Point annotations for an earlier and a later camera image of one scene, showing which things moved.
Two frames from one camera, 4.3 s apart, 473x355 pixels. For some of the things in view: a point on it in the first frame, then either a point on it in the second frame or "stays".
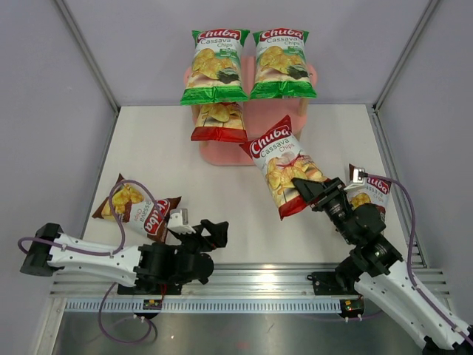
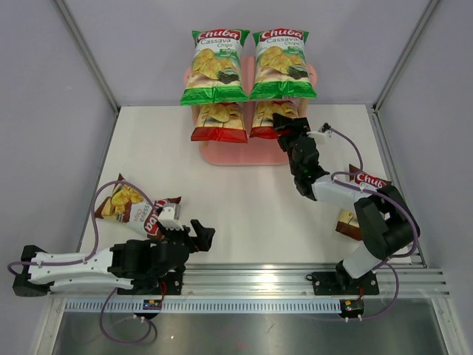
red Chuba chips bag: (282, 158) to (263, 126)
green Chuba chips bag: (282, 70) stays
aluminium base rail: (231, 282) stays
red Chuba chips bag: (221, 122) stays
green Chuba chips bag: (216, 75) stays
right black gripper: (309, 189) to (298, 125)
